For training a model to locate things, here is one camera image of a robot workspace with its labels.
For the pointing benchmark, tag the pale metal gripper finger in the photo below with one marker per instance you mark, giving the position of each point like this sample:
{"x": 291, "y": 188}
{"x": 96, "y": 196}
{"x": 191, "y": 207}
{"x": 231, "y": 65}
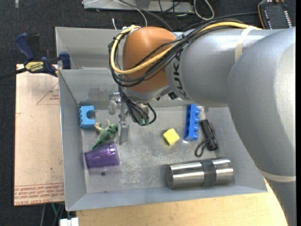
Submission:
{"x": 124, "y": 133}
{"x": 112, "y": 107}

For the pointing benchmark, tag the green toy dinosaur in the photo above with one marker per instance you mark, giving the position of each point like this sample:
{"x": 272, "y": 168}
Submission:
{"x": 104, "y": 133}

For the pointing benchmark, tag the light blue arch toy block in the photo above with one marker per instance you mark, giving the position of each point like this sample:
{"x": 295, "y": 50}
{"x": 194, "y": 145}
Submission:
{"x": 84, "y": 122}

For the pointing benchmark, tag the purple plastic cup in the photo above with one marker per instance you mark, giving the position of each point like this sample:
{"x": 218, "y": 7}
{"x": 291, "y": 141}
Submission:
{"x": 101, "y": 156}

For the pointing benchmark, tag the yellow sponge cube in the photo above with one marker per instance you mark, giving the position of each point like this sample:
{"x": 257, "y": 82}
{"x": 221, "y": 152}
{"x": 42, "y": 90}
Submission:
{"x": 171, "y": 137}

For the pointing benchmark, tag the grey metal bin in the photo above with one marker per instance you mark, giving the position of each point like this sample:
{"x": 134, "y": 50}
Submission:
{"x": 145, "y": 173}

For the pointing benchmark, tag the long blue toy brick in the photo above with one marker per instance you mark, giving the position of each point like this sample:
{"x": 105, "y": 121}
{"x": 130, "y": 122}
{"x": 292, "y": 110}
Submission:
{"x": 191, "y": 123}

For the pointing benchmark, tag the shiny metal cylinder, grey tape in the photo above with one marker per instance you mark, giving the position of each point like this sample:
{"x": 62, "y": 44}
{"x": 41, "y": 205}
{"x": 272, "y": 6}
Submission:
{"x": 188, "y": 174}

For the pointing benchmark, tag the brown cardboard board, red print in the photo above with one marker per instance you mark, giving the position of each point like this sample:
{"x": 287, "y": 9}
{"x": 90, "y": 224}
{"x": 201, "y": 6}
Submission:
{"x": 37, "y": 135}

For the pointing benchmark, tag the black cylinder on white bracket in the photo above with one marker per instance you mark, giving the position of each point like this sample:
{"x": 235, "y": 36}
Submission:
{"x": 172, "y": 95}

